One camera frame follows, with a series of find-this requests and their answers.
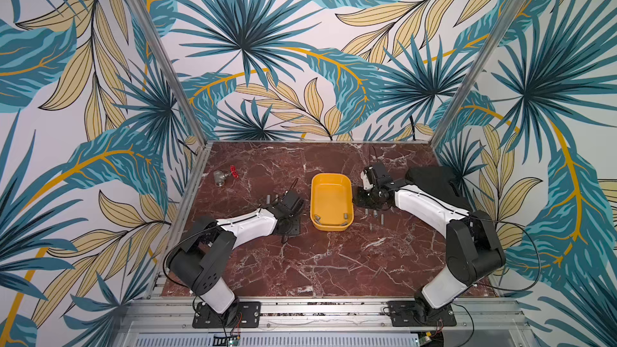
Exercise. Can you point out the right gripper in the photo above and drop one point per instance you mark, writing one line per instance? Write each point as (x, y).
(369, 197)

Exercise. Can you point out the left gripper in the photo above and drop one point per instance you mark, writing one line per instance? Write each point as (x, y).
(296, 230)

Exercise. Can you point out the yellow plastic storage box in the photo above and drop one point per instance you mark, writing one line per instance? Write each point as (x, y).
(331, 197)

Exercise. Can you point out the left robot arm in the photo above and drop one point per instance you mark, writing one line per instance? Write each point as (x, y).
(201, 256)

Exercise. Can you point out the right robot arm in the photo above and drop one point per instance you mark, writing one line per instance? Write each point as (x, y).
(473, 249)

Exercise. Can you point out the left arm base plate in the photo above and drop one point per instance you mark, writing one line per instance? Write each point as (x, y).
(243, 314)

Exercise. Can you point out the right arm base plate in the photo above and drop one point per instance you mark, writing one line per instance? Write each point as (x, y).
(411, 313)

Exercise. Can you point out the metal valve red handle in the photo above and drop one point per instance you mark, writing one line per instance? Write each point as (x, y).
(221, 176)

